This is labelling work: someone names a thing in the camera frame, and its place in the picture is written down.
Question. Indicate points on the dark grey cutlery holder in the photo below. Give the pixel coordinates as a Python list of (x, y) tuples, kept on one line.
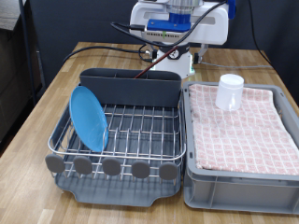
[(130, 90)]

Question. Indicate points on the white mug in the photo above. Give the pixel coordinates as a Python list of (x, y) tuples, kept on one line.
[(229, 93)]

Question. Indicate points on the wrist camera on blue mount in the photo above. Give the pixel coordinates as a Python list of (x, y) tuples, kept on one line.
[(168, 24)]

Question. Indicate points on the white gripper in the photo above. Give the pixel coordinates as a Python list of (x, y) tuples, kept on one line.
[(208, 29)]

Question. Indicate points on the blue plate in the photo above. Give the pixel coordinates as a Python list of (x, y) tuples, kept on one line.
[(88, 118)]

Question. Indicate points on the grey plastic drain tray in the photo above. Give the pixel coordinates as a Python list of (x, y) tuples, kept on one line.
[(124, 196)]

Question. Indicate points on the dark cabinet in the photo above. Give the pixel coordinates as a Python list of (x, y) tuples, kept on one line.
[(12, 77)]

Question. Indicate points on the black metal pole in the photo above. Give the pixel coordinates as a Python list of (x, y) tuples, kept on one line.
[(27, 46)]

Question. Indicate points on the grey plastic crate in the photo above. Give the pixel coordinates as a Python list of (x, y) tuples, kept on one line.
[(236, 193)]

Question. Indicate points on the pink checked cloth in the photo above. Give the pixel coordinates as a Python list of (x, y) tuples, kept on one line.
[(243, 140)]

